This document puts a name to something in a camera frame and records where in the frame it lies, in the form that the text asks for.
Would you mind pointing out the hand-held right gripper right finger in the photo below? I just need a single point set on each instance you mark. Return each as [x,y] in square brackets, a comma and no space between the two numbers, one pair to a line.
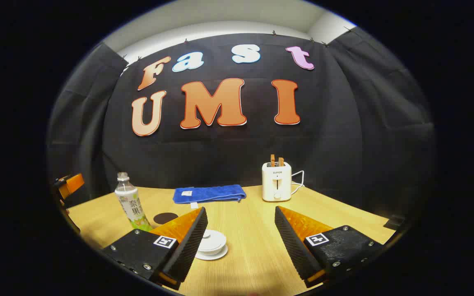
[292,242]

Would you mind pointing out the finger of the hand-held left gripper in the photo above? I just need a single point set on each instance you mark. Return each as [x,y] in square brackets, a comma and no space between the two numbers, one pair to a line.
[74,183]

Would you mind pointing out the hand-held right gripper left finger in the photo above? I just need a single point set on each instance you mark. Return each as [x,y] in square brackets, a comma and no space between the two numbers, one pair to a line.
[191,242]

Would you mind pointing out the dark round coaster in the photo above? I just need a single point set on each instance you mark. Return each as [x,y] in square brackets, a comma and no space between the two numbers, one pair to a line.
[165,218]

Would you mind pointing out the clear green-label water bottle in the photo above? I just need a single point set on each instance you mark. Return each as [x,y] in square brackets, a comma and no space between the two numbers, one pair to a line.
[132,207]

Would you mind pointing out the white saucer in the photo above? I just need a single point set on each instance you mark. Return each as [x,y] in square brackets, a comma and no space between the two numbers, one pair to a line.
[220,255]

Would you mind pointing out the blue folded towel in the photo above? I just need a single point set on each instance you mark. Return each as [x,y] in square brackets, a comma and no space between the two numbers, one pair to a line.
[212,193]

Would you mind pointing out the cream toaster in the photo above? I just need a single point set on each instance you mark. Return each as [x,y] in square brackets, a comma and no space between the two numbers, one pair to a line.
[268,185]

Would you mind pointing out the black backdrop cloth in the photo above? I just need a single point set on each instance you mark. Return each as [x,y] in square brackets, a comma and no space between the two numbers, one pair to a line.
[220,152]

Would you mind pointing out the black table edge bracket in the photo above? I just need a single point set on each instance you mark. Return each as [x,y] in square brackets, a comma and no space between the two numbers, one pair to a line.
[394,223]

